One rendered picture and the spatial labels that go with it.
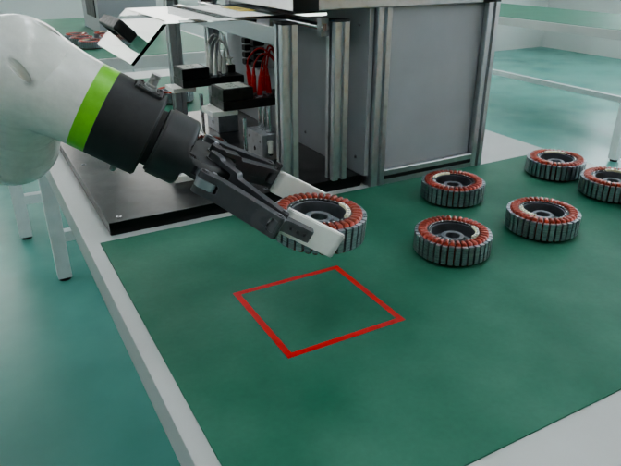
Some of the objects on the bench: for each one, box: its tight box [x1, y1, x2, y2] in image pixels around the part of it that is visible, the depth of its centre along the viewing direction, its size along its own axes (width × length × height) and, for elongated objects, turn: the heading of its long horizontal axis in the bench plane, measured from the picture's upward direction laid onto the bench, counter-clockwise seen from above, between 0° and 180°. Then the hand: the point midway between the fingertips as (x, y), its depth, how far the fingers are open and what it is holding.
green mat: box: [101, 155, 621, 466], centre depth 89 cm, size 94×61×1 cm, turn 119°
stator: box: [505, 197, 581, 242], centre depth 97 cm, size 11×11×4 cm
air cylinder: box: [247, 126, 277, 160], centre depth 125 cm, size 5×8×6 cm
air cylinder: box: [207, 104, 238, 133], centre depth 144 cm, size 5×8×6 cm
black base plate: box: [60, 110, 360, 236], centre depth 131 cm, size 47×64×2 cm
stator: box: [413, 215, 493, 266], centre depth 89 cm, size 11×11×4 cm
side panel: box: [362, 2, 501, 187], centre depth 115 cm, size 28×3×32 cm, turn 119°
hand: (316, 216), depth 71 cm, fingers closed on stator, 11 cm apart
